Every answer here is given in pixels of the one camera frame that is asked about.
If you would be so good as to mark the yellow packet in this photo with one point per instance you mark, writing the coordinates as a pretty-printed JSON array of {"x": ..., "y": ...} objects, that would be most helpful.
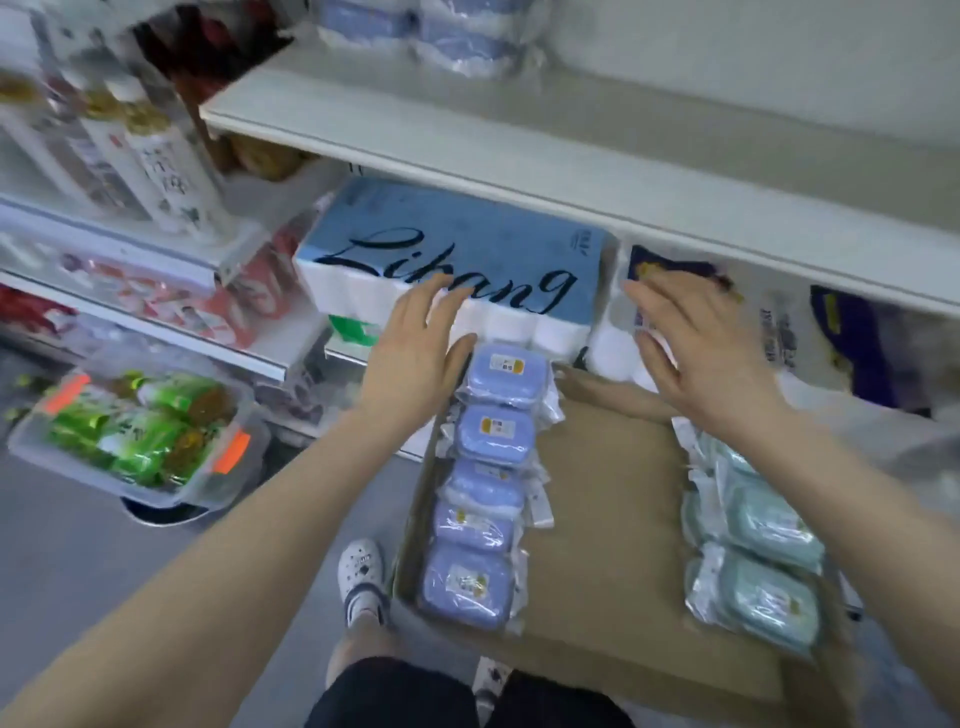
[{"x": 266, "y": 157}]

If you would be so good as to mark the white shelf board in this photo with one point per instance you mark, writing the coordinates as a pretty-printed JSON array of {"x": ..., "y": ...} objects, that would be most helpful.
[{"x": 600, "y": 172}]

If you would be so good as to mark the green wrapped soap box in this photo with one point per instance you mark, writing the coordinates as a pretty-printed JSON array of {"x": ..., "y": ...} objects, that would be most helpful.
[
  {"x": 769, "y": 525},
  {"x": 724, "y": 457},
  {"x": 765, "y": 600}
]

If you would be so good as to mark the person's left hand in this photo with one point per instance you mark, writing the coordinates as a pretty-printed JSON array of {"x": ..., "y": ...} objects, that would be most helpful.
[{"x": 409, "y": 360}]

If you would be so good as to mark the person's right forearm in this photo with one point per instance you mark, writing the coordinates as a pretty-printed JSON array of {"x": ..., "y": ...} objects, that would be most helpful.
[{"x": 862, "y": 525}]

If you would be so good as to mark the black shorts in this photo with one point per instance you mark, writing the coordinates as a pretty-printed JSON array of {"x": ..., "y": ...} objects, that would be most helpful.
[{"x": 420, "y": 697}]

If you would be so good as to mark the person's right thumb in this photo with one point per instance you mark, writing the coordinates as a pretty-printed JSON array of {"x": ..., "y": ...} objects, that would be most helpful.
[{"x": 654, "y": 364}]

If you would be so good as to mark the blue white tissue roll pack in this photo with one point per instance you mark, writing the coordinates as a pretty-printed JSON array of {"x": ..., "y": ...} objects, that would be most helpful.
[{"x": 442, "y": 34}]

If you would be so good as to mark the clear plastic storage bin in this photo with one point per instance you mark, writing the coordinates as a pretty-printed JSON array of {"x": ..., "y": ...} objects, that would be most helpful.
[{"x": 112, "y": 457}]

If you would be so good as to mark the person's leg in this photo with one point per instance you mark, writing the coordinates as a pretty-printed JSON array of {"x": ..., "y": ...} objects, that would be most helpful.
[{"x": 364, "y": 645}]

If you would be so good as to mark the green packet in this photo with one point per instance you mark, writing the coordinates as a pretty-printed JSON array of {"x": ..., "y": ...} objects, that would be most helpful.
[{"x": 352, "y": 331}]

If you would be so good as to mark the blue wrapped soap box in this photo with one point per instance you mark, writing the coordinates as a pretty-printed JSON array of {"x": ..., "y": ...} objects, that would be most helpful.
[
  {"x": 472, "y": 529},
  {"x": 466, "y": 586},
  {"x": 495, "y": 433},
  {"x": 487, "y": 489},
  {"x": 506, "y": 371}
]

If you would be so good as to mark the black round stand base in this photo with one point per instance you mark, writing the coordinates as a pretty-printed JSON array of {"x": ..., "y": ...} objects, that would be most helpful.
[{"x": 161, "y": 514}]

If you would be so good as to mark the group of green bottles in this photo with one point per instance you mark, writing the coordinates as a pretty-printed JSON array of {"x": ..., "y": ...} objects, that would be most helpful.
[{"x": 142, "y": 431}]

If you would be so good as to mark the row of red packets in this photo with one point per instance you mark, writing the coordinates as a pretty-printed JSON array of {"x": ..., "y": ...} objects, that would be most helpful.
[{"x": 187, "y": 300}]

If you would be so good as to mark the white bottle with gold cap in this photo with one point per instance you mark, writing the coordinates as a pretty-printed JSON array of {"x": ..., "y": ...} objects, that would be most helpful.
[
  {"x": 34, "y": 139},
  {"x": 169, "y": 169},
  {"x": 97, "y": 142}
]

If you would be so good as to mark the white metal shelf rack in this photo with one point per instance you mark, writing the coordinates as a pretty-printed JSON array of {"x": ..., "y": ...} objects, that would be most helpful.
[{"x": 150, "y": 247}]

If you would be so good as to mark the blue toilet paper pack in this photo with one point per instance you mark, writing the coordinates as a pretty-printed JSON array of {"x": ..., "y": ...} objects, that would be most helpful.
[{"x": 465, "y": 240}]

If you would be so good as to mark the person's right hand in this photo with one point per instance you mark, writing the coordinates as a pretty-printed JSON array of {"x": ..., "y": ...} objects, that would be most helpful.
[{"x": 712, "y": 367}]

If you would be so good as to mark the brown cardboard box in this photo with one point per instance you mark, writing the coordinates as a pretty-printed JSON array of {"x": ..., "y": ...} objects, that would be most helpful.
[{"x": 607, "y": 540}]

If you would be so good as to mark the person's left forearm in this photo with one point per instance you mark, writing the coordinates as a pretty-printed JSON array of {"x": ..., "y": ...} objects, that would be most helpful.
[{"x": 195, "y": 592}]

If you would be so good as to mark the person's left thumb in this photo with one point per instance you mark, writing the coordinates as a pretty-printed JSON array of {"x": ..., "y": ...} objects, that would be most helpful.
[{"x": 461, "y": 361}]

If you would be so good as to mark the white clog shoe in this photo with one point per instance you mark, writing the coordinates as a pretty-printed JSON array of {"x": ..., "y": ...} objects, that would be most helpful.
[
  {"x": 361, "y": 574},
  {"x": 489, "y": 686}
]

